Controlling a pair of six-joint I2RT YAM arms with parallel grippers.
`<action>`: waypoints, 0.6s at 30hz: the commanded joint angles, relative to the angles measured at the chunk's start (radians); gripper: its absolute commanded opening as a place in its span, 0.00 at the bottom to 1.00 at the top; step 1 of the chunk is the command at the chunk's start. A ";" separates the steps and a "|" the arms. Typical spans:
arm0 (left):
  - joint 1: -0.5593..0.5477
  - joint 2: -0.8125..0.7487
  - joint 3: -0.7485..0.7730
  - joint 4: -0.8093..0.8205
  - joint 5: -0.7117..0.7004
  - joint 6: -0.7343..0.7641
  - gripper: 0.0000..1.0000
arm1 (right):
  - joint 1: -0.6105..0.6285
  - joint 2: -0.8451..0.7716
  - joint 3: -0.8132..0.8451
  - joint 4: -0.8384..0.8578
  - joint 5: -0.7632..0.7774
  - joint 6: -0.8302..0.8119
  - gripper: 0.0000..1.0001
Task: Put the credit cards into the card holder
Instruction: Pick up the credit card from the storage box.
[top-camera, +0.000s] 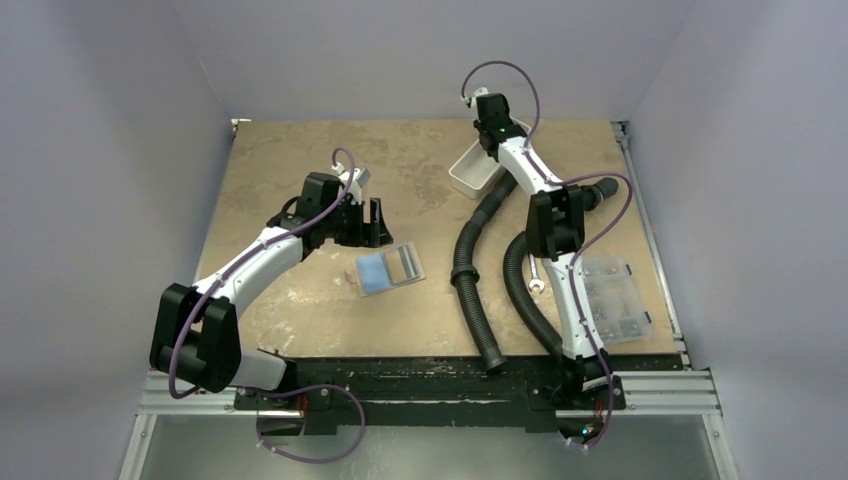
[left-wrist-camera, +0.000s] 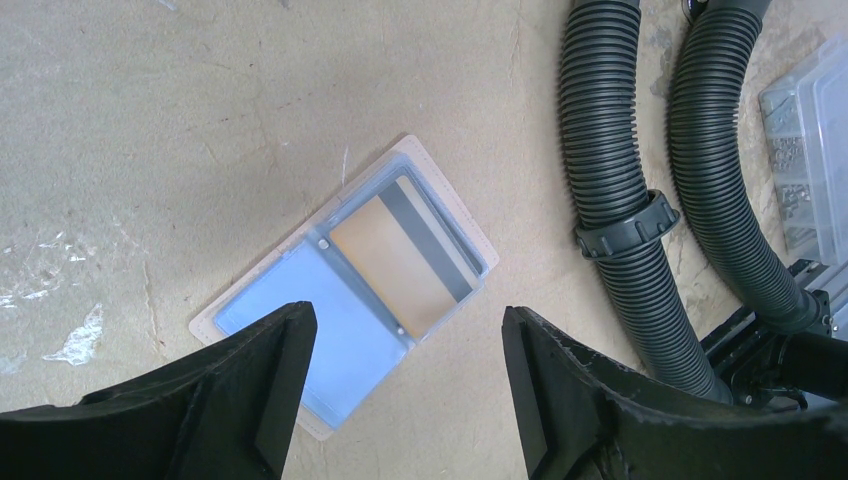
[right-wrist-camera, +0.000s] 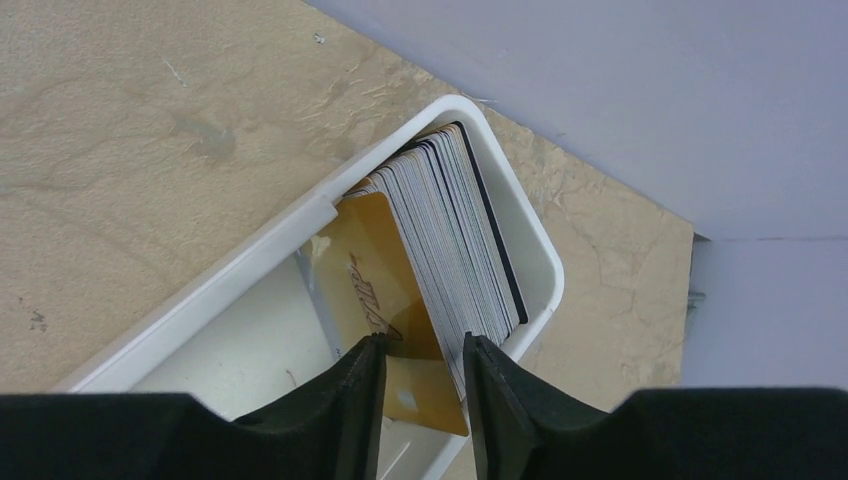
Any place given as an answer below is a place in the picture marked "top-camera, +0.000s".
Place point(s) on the clear plastic screw organizer box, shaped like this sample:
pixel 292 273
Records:
pixel 618 310

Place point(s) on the beige leather card holder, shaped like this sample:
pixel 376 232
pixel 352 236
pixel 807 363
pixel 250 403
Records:
pixel 369 274

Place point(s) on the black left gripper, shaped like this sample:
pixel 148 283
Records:
pixel 372 234

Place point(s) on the striped grey credit card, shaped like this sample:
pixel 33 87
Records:
pixel 402 264

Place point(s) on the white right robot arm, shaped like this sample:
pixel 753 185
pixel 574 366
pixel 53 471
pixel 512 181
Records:
pixel 555 235

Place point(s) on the aluminium frame rail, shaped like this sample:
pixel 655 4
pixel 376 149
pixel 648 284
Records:
pixel 685 390

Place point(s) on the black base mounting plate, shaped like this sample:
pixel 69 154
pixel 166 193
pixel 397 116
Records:
pixel 426 392

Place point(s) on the white plastic card bin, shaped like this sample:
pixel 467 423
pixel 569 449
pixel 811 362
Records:
pixel 485 161

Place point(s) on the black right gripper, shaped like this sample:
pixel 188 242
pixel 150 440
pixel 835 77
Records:
pixel 488 142

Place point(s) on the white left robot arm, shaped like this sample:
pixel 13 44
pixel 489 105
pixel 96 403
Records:
pixel 196 336

